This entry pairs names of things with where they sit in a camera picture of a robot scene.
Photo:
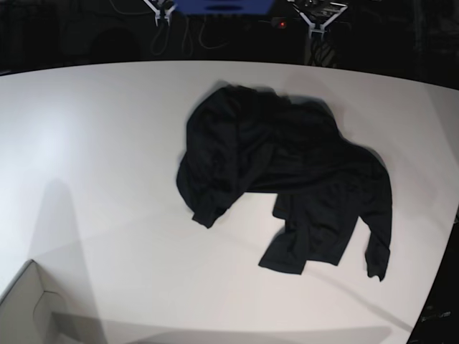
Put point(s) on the black t-shirt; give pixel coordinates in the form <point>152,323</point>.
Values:
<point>241,140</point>

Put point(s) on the blue box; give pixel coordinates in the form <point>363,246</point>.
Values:
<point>207,7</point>

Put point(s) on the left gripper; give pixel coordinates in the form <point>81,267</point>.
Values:
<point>318,15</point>

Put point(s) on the black power strip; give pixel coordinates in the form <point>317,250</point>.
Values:
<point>319,23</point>

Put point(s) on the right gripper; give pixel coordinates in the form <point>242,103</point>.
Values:
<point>162,9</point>

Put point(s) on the white cardboard box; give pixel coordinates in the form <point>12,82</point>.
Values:
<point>25,314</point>

